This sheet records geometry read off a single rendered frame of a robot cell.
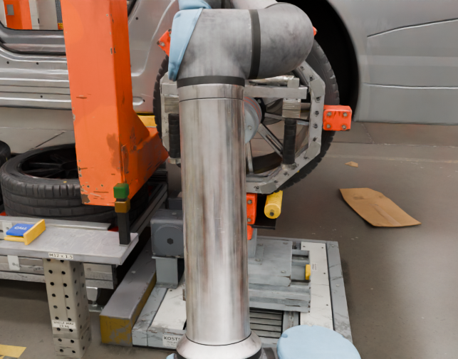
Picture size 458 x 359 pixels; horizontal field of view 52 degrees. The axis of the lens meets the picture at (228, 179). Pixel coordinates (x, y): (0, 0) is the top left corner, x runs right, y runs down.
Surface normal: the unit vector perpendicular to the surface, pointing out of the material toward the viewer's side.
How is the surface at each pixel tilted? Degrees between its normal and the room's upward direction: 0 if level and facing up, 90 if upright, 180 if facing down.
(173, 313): 0
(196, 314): 78
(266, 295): 90
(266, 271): 0
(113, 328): 90
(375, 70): 90
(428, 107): 90
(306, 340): 5
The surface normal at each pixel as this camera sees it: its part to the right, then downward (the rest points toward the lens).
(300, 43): 0.75, 0.21
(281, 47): 0.51, 0.28
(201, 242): -0.34, 0.07
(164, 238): -0.15, 0.34
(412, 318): 0.01, -0.94
